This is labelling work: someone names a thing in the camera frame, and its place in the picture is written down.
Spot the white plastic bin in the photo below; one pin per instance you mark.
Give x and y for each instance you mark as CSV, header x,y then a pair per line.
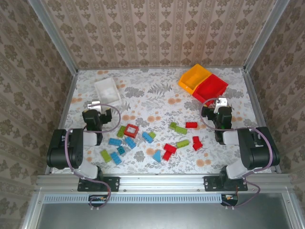
x,y
107,93

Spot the blue lego brick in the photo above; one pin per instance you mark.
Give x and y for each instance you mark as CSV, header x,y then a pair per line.
x,y
147,138
115,142
130,142
116,158

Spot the red square lego frame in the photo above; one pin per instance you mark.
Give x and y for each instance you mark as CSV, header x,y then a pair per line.
x,y
126,130

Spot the red plastic bin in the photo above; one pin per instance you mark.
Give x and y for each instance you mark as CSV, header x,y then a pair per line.
x,y
210,87

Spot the small teal lego brick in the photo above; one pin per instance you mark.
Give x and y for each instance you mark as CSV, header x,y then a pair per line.
x,y
121,150

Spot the yellow plastic bin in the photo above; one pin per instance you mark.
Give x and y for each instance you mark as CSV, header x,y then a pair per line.
x,y
193,80

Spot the small green lego brick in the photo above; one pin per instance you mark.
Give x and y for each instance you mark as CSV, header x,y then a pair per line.
x,y
173,125
152,134

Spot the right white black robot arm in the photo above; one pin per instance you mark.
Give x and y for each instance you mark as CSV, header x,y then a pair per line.
x,y
259,152

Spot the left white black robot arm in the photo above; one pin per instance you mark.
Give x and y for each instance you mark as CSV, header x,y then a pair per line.
x,y
62,150

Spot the floral tablecloth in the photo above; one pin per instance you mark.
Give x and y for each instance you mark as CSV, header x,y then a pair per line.
x,y
166,100

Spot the blue lego wedge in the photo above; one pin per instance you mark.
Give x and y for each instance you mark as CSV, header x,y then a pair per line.
x,y
157,156

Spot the wide aluminium extrusion beam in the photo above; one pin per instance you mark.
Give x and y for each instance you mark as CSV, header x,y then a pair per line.
x,y
162,182

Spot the grey metal panel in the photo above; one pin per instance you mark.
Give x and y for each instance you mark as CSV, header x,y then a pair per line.
x,y
155,217

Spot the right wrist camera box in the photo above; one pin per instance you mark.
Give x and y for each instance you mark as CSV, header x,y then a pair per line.
x,y
221,103

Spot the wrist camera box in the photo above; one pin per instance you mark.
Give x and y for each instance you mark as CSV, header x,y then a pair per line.
x,y
221,103
94,104

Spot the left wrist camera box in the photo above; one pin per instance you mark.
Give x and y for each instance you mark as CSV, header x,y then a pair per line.
x,y
94,104

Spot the aluminium frame rail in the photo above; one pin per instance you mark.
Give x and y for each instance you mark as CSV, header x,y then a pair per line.
x,y
257,107
62,119
33,210
291,210

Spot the aluminium frame post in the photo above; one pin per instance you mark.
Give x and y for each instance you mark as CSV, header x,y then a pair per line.
x,y
265,35
57,40

